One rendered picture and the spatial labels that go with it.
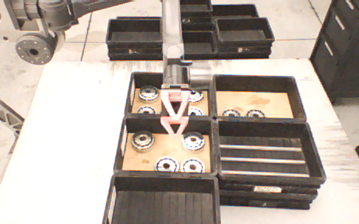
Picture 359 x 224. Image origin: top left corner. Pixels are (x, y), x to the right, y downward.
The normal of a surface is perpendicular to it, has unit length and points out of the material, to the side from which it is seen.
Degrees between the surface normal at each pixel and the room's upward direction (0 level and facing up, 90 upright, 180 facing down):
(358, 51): 90
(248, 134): 90
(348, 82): 90
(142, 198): 0
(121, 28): 90
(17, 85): 0
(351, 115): 0
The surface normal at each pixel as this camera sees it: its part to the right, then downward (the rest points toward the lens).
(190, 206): 0.02, -0.70
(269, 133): -0.03, 0.72
